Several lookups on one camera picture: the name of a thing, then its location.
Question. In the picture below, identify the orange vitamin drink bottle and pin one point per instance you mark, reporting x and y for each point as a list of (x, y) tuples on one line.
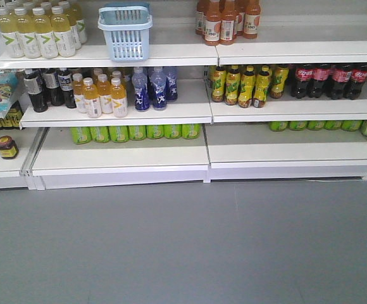
[(78, 92), (118, 98), (91, 98), (104, 92)]

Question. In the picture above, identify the white metal shelf unit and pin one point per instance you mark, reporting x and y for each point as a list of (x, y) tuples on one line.
[(233, 143)]

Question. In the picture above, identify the orange C100 juice bottle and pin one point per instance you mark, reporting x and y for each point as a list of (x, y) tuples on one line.
[(251, 20), (228, 18), (213, 22)]

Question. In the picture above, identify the yellow lemon tea bottle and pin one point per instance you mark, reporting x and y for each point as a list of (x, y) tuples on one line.
[(218, 86), (261, 87), (278, 82), (247, 83), (232, 85)]

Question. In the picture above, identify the brown sauce jar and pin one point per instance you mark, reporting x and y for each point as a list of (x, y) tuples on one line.
[(8, 148)]

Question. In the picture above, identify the dark tea bottle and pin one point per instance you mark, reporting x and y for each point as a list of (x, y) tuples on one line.
[(65, 81), (53, 87), (34, 86)]

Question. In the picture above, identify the light blue plastic basket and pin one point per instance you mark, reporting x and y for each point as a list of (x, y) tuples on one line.
[(126, 27)]

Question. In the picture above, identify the pale yellow drink bottle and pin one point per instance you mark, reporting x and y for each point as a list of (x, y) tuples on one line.
[(62, 32), (26, 33), (8, 30), (44, 34)]

